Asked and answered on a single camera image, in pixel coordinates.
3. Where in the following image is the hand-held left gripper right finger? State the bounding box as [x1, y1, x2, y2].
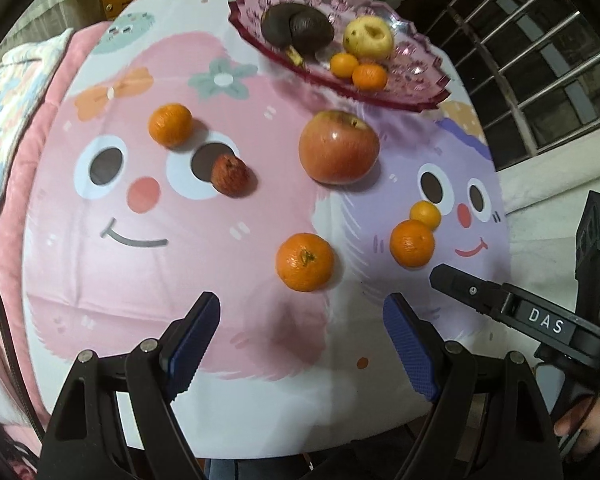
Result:
[382, 292, 567, 480]

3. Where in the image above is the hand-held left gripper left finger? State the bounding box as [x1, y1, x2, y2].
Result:
[40, 290, 222, 480]

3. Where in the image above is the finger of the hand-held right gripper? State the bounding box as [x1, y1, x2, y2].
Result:
[429, 263, 512, 318]

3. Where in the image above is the purple glass fruit plate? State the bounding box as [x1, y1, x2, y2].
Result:
[227, 0, 453, 112]

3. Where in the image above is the small orange mandarin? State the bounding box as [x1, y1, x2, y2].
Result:
[409, 200, 442, 231]
[330, 53, 360, 79]

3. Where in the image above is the yellow pear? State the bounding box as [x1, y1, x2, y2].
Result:
[342, 16, 396, 58]

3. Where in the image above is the dark avocado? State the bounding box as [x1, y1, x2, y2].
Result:
[290, 7, 336, 56]

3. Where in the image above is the dark overripe banana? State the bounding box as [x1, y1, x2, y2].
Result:
[260, 3, 308, 67]

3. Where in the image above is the person's right hand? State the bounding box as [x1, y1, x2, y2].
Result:
[552, 395, 600, 463]

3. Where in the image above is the large orange mandarin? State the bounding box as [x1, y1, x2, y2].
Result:
[389, 219, 436, 268]

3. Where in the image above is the cartoon face tablecloth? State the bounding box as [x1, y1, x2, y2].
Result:
[22, 0, 511, 458]

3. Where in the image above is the metal window grille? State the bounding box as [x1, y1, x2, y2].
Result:
[420, 0, 600, 171]

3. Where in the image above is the dried red lychee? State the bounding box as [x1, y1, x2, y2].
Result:
[210, 154, 253, 197]

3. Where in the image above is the red apple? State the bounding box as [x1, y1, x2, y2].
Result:
[298, 110, 381, 185]

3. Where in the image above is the pink blanket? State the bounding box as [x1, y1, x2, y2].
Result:
[0, 24, 131, 480]

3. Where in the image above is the floral quilt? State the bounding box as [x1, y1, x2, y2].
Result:
[0, 30, 73, 251]

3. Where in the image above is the black cable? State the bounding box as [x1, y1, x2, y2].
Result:
[0, 259, 48, 441]

